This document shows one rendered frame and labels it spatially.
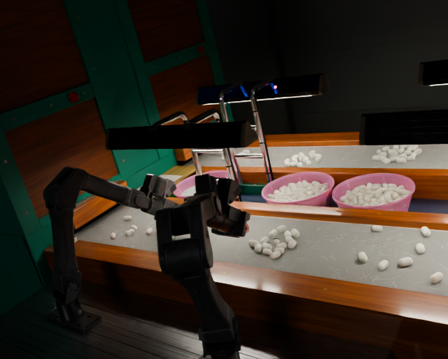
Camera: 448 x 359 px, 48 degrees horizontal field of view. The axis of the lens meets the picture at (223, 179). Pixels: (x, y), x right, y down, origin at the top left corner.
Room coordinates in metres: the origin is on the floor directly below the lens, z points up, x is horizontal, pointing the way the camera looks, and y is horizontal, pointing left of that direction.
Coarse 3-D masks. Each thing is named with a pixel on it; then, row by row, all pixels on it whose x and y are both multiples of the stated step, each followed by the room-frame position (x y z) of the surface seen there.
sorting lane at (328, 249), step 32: (96, 224) 1.86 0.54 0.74; (128, 224) 1.78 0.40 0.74; (256, 224) 1.51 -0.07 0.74; (288, 224) 1.45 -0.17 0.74; (320, 224) 1.40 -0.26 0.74; (352, 224) 1.35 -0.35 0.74; (224, 256) 1.35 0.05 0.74; (256, 256) 1.30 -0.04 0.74; (288, 256) 1.26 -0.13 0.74; (320, 256) 1.22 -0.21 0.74; (352, 256) 1.18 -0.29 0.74; (384, 256) 1.14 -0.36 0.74; (416, 256) 1.10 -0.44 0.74; (416, 288) 0.97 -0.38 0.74
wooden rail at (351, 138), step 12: (336, 132) 2.21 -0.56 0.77; (348, 132) 2.16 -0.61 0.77; (252, 144) 2.38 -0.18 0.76; (276, 144) 2.29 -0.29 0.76; (288, 144) 2.25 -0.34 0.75; (300, 144) 2.21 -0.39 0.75; (312, 144) 2.17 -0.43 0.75; (324, 144) 2.13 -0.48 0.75; (336, 144) 2.09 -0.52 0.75; (348, 144) 2.06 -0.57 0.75
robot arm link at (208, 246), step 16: (176, 208) 0.90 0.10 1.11; (192, 208) 0.87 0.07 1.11; (208, 208) 1.02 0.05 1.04; (160, 224) 0.87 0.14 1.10; (176, 224) 0.89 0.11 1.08; (192, 224) 0.85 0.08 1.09; (160, 240) 0.85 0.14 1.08; (208, 240) 0.86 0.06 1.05; (160, 256) 0.83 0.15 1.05; (208, 256) 0.82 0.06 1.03
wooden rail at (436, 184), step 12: (204, 168) 2.16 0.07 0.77; (216, 168) 2.12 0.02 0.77; (252, 168) 2.00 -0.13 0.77; (264, 168) 1.97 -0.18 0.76; (276, 168) 1.93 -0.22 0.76; (288, 168) 1.90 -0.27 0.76; (300, 168) 1.87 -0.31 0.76; (312, 168) 1.83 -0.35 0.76; (324, 168) 1.80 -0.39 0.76; (336, 168) 1.77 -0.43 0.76; (348, 168) 1.74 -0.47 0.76; (360, 168) 1.71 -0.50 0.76; (372, 168) 1.69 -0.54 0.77; (384, 168) 1.66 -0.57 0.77; (396, 168) 1.63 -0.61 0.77; (252, 180) 1.97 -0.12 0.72; (264, 180) 1.93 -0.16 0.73; (288, 180) 1.86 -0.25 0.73; (336, 180) 1.73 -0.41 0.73; (396, 180) 1.59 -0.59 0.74; (420, 180) 1.54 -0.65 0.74; (432, 180) 1.51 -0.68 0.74; (444, 180) 1.49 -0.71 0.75; (420, 192) 1.54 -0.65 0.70; (432, 192) 1.51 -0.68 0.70; (444, 192) 1.49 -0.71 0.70
